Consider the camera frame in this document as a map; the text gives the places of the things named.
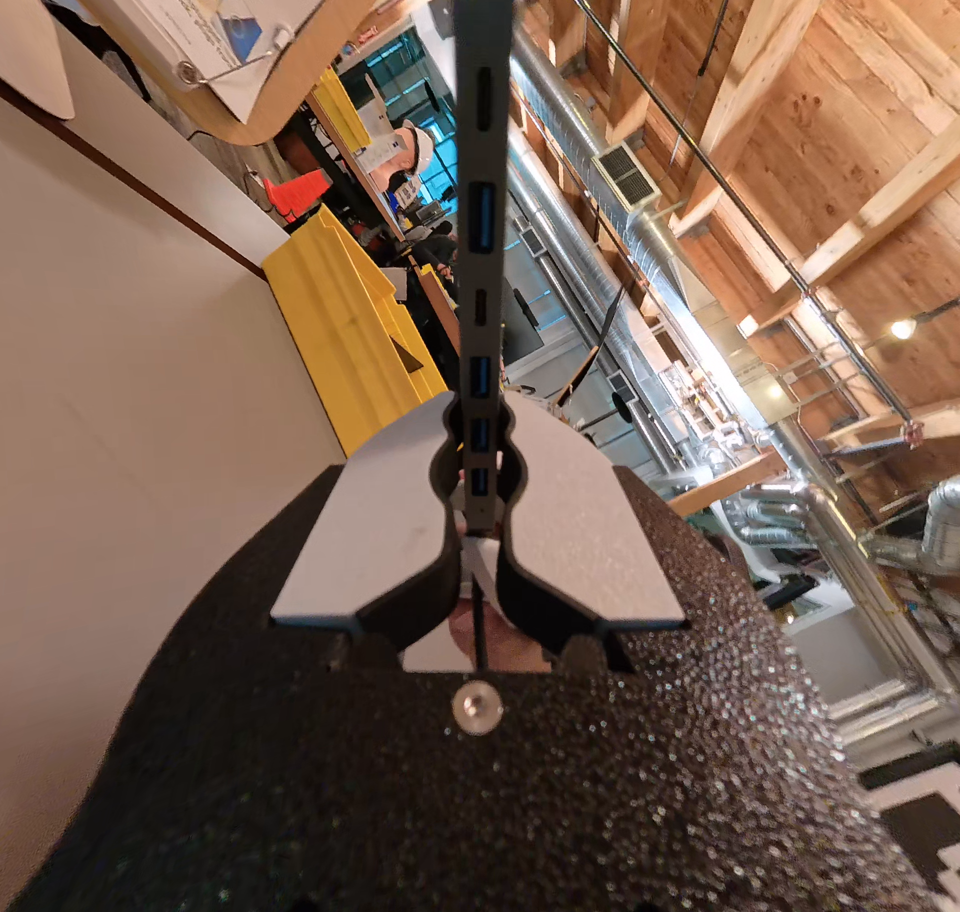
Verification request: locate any silver ventilation duct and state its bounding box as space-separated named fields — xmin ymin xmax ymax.
xmin=510 ymin=27 xmax=960 ymax=703

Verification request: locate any yellow plastic bin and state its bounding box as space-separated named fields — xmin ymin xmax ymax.
xmin=261 ymin=203 xmax=451 ymax=457

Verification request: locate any instruction sheet on stand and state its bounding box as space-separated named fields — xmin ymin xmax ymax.
xmin=0 ymin=0 xmax=399 ymax=149

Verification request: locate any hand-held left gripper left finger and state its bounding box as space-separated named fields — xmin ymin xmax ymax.
xmin=268 ymin=391 xmax=462 ymax=650

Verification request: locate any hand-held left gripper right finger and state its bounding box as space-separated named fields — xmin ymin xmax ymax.
xmin=496 ymin=394 xmax=690 ymax=656

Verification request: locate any grey usb hub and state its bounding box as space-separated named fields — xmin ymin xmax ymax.
xmin=448 ymin=0 xmax=520 ymax=539

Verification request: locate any printed instruction sheet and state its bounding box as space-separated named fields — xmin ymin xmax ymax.
xmin=71 ymin=0 xmax=303 ymax=122

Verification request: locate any white vent grille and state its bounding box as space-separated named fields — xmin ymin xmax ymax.
xmin=591 ymin=141 xmax=663 ymax=213

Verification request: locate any orange traffic cone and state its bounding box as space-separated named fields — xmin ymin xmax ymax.
xmin=266 ymin=169 xmax=333 ymax=217

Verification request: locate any person's left hand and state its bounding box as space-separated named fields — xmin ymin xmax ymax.
xmin=448 ymin=600 xmax=556 ymax=674

